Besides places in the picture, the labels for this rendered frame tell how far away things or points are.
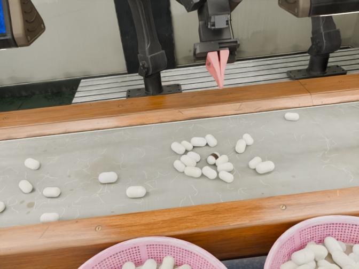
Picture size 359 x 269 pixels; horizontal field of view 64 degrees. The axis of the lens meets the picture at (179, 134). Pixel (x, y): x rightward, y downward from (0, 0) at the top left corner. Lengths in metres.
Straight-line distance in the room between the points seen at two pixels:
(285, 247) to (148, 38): 0.71
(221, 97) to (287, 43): 2.17
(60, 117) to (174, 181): 0.39
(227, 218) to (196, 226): 0.05
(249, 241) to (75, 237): 0.28
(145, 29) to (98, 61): 1.82
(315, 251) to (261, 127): 0.33
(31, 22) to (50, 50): 2.34
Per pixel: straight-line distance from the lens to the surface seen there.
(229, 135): 0.70
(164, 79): 1.16
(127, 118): 0.77
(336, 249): 0.52
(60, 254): 0.53
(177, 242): 0.46
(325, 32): 1.11
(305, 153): 0.67
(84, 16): 2.65
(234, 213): 0.50
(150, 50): 0.96
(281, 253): 0.48
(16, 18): 0.44
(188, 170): 0.58
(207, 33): 0.68
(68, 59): 2.79
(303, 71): 1.19
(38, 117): 0.87
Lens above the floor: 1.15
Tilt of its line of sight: 36 degrees down
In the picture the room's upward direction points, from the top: 6 degrees counter-clockwise
